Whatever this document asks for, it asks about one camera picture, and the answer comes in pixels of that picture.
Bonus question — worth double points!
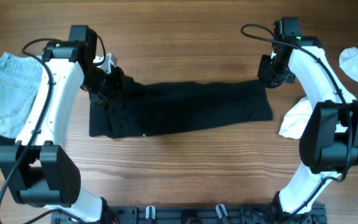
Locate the black t-shirt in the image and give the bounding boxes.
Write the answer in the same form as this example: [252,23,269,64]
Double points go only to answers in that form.
[89,67,273,138]

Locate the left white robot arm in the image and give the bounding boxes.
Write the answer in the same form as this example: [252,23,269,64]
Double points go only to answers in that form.
[0,25,124,223]

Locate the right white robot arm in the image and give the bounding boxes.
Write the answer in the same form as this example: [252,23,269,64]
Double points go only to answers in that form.
[258,17,358,220]

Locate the white crumpled shirt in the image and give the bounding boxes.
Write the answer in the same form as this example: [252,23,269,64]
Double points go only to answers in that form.
[279,47,358,139]

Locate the light blue denim jeans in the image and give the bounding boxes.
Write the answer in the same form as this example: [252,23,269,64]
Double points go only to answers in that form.
[0,52,43,139]

